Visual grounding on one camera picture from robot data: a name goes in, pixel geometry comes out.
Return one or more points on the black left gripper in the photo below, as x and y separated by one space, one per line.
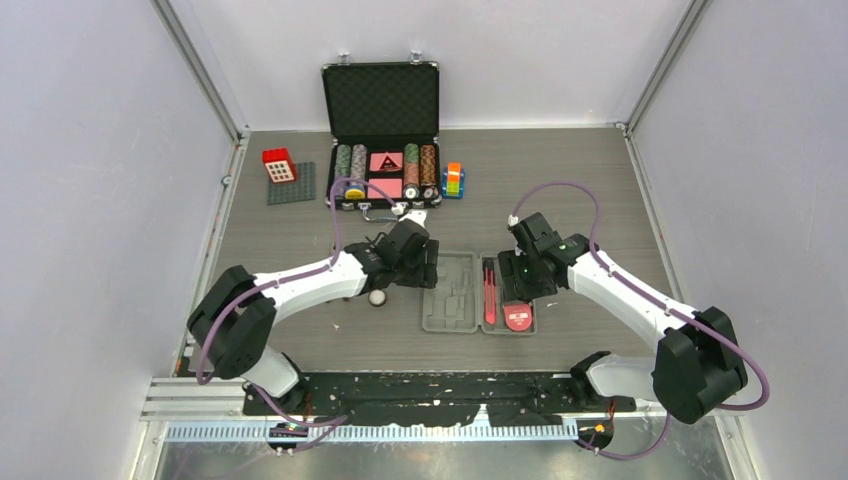
425 275

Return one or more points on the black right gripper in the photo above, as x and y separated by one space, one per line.
510 262

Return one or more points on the red black utility knife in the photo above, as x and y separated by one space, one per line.
490 297

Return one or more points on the grey plastic tool case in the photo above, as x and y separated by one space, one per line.
456 304

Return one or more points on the black electrical tape roll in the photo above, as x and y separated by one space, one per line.
377 298

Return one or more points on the red tape measure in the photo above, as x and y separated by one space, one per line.
518 316

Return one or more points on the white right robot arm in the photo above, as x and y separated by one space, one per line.
695 365

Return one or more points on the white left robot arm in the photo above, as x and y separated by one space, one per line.
233 321

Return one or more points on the colourful toy brick stack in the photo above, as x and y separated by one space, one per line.
453 181

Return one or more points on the red card deck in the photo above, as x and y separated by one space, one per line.
393 187

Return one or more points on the brown black chip row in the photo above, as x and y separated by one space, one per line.
428 171

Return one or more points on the red triangle dealer button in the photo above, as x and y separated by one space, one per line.
386 162

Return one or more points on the green red chip row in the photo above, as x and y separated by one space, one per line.
411 171

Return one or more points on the black poker chip case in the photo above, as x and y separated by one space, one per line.
384 106

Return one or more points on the blue orange chip row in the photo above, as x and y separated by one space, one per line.
356 188

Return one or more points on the purple green chip row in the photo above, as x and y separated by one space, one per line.
342 170

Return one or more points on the dark grey brick baseplate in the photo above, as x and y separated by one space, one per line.
301 190

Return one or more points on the red toy brick door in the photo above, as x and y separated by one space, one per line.
279 166

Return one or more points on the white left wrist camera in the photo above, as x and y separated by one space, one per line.
404 212

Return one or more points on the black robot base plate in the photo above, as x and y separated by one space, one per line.
437 399

